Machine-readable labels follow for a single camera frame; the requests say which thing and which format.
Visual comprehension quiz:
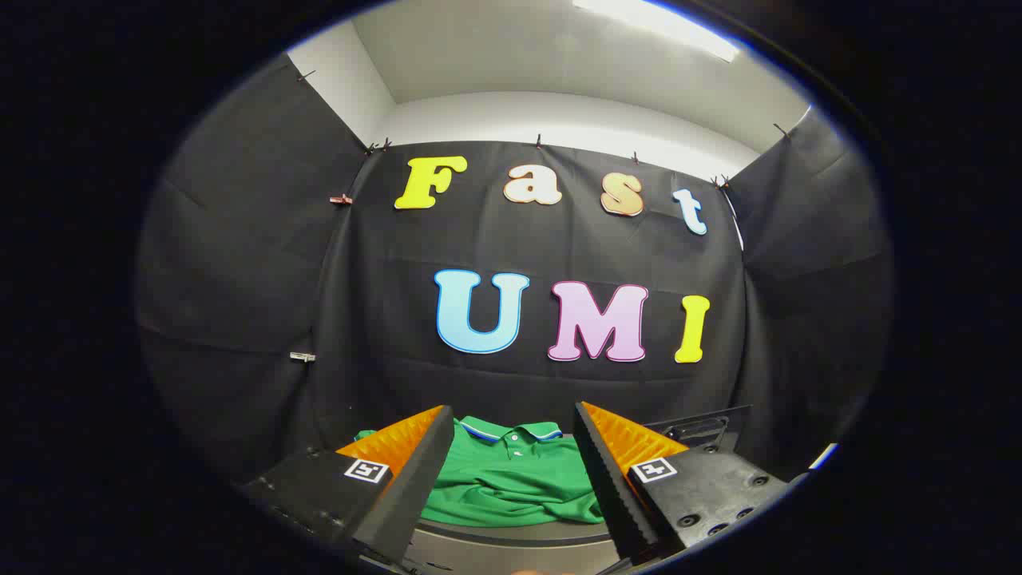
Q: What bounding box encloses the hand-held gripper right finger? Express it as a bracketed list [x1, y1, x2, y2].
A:
[573, 401, 799, 565]

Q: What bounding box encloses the black backdrop cloth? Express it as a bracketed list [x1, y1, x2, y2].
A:
[134, 52, 893, 490]

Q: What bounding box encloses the green polo shirt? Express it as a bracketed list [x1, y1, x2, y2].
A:
[355, 415, 605, 528]

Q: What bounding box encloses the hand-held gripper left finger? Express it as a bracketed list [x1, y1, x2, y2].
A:
[240, 405, 456, 568]

